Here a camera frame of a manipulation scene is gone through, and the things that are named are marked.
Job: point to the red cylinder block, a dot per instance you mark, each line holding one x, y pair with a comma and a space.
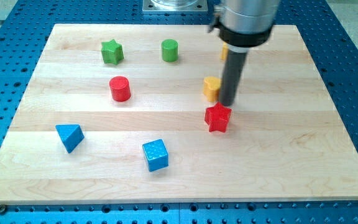
120, 88

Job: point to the blue cube block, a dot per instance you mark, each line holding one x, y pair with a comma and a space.
156, 155

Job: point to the green star block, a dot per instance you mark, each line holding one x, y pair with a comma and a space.
112, 52

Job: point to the blue triangle block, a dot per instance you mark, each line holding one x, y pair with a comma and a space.
71, 135

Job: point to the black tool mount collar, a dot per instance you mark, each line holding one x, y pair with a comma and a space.
239, 40

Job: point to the yellow hexagon block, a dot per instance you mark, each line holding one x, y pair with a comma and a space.
224, 51

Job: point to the blue perforated table plate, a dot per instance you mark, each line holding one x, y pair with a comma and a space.
330, 32

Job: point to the green cylinder block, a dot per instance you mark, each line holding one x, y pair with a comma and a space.
169, 50

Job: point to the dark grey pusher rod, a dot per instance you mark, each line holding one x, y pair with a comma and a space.
231, 76

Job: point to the yellow heart block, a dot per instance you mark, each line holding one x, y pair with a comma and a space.
211, 87

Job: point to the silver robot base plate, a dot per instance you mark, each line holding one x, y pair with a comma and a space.
174, 5

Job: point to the light wooden board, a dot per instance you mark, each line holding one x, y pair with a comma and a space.
285, 140

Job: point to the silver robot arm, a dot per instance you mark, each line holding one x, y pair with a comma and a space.
242, 25

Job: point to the red star block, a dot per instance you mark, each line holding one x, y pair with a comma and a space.
217, 117

